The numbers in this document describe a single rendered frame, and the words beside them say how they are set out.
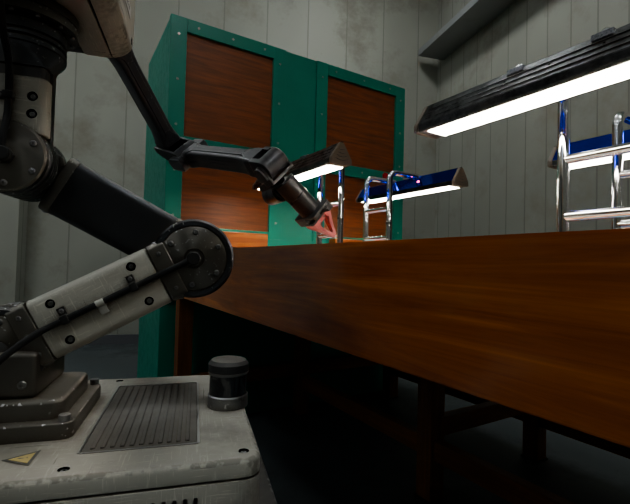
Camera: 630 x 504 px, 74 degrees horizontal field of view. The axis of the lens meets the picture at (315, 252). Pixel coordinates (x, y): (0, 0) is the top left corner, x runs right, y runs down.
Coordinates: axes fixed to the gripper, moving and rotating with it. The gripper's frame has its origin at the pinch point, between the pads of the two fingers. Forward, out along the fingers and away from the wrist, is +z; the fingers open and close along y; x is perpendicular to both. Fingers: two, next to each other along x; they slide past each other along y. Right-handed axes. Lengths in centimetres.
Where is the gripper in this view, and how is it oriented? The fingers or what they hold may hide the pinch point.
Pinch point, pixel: (332, 233)
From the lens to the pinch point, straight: 112.2
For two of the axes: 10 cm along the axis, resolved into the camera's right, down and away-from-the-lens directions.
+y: -5.2, 0.1, 8.6
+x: -5.6, 7.5, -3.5
